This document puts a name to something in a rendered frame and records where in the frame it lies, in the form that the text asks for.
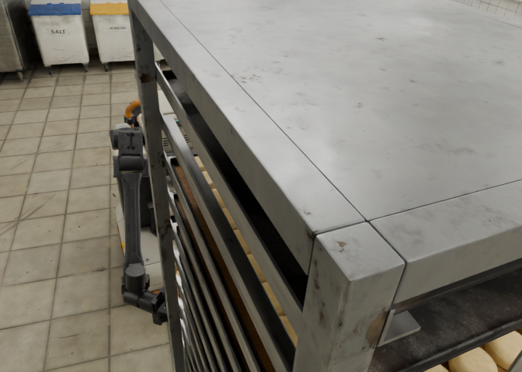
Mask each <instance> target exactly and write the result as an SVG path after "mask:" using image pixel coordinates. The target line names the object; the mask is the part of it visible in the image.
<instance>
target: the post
mask: <svg viewBox="0 0 522 372"><path fill-rule="evenodd" d="M127 5H128V12H129V18H130V30H131V36H132V42H133V48H134V60H135V67H136V73H137V84H138V91H139V97H140V104H141V115H142V121H143V128H144V139H145V146H146V152H147V158H148V170H149V176H150V183H151V194H152V200H153V207H154V213H155V225H156V231H157V237H158V249H159V255H160V262H161V268H162V279H163V286H164V292H165V304H166V310H167V316H168V323H169V334H170V341H171V347H172V358H173V365H174V371H175V372H186V368H185V360H184V352H183V337H182V329H181V321H180V313H179V297H178V289H177V281H176V266H175V258H174V250H173V242H172V227H171V218H170V210H169V195H168V187H167V179H166V171H165V156H164V148H163V140H162V125H161V117H160V109H159V101H158V86H157V78H156V70H155V55H154V46H153V41H152V39H151V37H150V36H149V35H148V33H147V32H146V30H145V29H144V27H143V26H142V25H141V23H140V21H139V20H138V18H137V17H136V15H135V14H134V12H133V10H132V9H131V6H130V0H127Z"/></svg>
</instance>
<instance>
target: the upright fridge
mask: <svg viewBox="0 0 522 372"><path fill-rule="evenodd" d="M35 49H36V48H35V45H34V42H33V37H32V33H31V30H30V25H29V22H28V19H27V15H26V10H25V7H24V4H23V0H0V72H8V71H15V72H17V75H18V77H19V78H20V80H19V81H20V82H24V79H23V74H22V72H24V71H25V70H26V68H27V66H28V64H29V63H30V62H33V61H32V60H31V58H32V56H33V52H34V51H35Z"/></svg>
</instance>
